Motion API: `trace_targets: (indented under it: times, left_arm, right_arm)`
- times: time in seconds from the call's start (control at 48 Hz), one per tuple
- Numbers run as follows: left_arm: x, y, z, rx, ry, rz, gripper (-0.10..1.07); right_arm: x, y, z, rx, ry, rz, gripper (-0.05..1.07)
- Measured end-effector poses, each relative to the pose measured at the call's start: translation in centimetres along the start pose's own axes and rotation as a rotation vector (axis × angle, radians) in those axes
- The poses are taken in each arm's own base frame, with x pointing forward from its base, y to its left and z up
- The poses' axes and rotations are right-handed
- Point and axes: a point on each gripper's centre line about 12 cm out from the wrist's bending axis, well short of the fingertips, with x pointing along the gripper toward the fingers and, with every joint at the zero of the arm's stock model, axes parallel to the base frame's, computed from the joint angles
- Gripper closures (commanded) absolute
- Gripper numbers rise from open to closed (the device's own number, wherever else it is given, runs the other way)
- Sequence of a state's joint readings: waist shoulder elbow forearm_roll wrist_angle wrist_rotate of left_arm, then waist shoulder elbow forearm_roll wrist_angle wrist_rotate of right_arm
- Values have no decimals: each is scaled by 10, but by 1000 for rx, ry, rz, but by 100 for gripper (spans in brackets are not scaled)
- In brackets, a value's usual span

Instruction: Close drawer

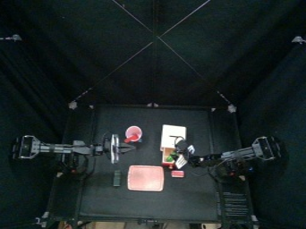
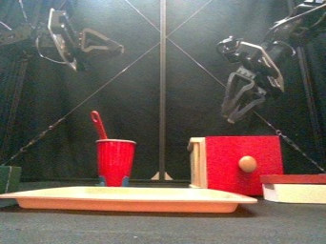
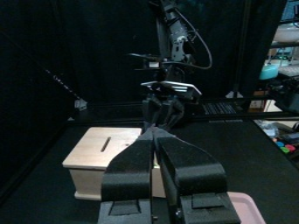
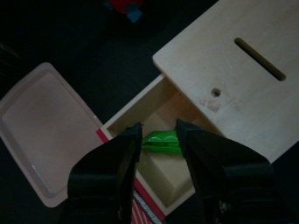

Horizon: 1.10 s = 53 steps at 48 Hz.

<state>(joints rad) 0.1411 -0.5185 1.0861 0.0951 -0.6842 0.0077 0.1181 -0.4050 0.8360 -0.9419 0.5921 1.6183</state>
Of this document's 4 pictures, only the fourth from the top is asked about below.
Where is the red and blue toy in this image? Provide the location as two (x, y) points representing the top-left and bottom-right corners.
(103, 0), (146, 24)

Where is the pink plastic tray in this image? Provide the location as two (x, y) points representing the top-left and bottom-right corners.
(0, 61), (106, 208)

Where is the wooden drawer with red front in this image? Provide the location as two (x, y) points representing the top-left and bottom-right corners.
(97, 73), (226, 222)

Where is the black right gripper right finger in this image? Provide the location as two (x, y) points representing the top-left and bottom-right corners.
(174, 117), (290, 224)

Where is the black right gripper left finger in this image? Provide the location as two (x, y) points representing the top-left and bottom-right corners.
(58, 122), (145, 224)

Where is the green plastic toy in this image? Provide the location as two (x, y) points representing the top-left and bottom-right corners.
(142, 129), (184, 155)

